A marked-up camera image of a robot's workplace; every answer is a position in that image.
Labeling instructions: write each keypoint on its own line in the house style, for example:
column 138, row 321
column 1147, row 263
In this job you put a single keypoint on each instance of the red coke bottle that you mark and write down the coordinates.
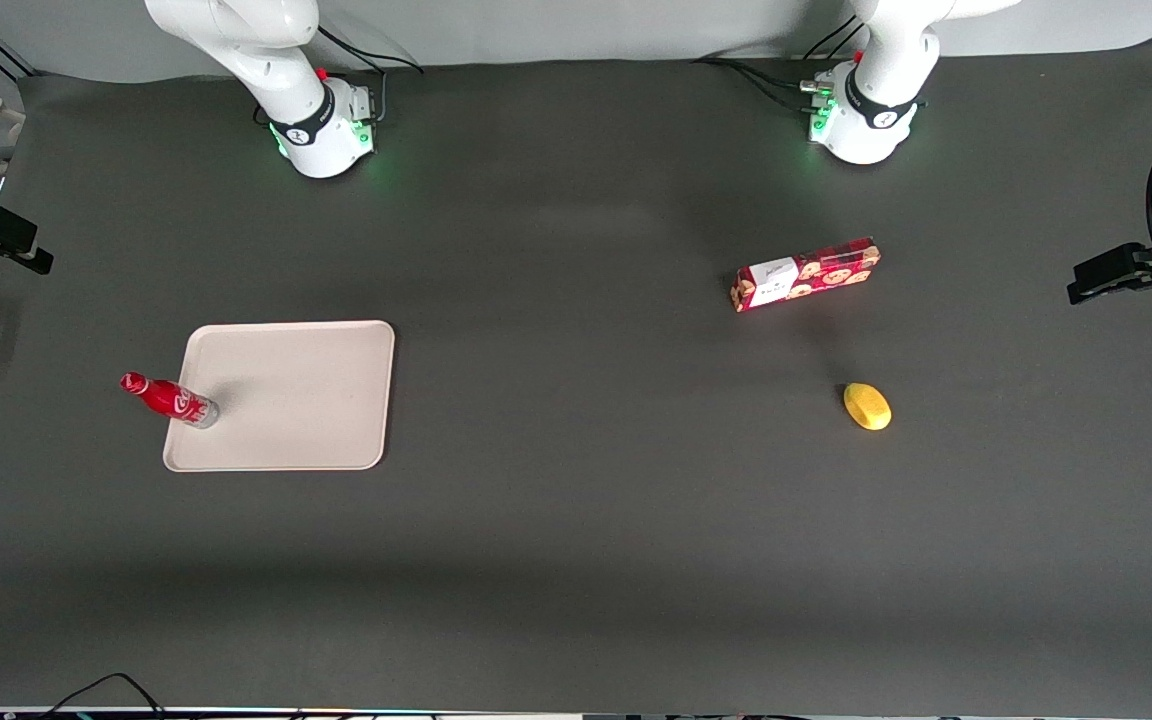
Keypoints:
column 174, row 400

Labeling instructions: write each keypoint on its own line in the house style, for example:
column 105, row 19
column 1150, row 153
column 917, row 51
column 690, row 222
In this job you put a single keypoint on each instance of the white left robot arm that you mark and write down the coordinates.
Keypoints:
column 881, row 70

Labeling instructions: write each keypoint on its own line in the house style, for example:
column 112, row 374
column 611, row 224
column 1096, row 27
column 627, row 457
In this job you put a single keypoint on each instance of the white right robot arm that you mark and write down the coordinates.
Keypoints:
column 266, row 60

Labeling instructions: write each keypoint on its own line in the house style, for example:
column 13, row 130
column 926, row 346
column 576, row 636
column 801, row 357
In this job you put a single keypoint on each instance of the beige rectangular tray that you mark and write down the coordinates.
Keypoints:
column 296, row 395

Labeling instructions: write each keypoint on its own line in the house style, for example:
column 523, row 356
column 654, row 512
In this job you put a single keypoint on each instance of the yellow lemon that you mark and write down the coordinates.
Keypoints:
column 867, row 407

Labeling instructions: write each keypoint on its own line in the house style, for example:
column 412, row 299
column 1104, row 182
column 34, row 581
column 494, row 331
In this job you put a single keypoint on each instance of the red cookie box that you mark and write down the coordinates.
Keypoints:
column 804, row 275

